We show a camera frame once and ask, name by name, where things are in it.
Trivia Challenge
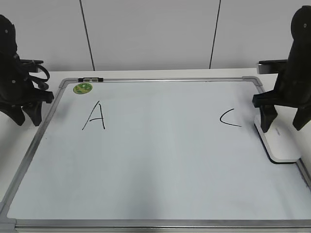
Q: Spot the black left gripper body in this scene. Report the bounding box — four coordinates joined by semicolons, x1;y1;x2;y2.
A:
0;86;54;112

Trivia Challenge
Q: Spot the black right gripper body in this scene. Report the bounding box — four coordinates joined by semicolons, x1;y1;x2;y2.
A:
252;89;311;109

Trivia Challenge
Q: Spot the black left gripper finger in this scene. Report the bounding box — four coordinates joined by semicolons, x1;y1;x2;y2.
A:
22;101;42;126
5;106;25;126

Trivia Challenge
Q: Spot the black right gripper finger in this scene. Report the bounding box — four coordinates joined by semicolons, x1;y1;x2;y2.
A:
259;105;277;133
293;108;311;131

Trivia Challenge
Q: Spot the white board eraser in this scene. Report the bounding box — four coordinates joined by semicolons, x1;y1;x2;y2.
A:
254;115;301;164

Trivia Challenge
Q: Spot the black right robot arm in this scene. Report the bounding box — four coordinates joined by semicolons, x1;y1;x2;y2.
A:
252;5;311;133

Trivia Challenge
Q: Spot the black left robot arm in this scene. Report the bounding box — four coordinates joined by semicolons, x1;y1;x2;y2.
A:
0;15;54;126

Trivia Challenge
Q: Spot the round green magnet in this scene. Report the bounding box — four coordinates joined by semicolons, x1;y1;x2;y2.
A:
73;83;93;95

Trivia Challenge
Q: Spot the black grey board clip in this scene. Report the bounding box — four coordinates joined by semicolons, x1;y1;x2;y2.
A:
78;77;104;83

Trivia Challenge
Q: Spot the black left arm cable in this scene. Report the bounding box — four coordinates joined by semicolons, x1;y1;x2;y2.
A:
21;62;51;91

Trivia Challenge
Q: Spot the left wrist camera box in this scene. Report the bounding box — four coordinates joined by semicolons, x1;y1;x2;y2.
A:
20;59;44;73

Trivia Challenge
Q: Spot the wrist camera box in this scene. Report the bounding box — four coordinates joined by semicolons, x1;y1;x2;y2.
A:
20;59;44;73
257;59;288;74

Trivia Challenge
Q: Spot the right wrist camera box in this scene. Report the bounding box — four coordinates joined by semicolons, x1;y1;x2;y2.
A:
257;59;288;74

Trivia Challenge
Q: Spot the white board with grey frame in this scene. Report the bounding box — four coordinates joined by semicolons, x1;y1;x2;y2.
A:
0;76;311;232

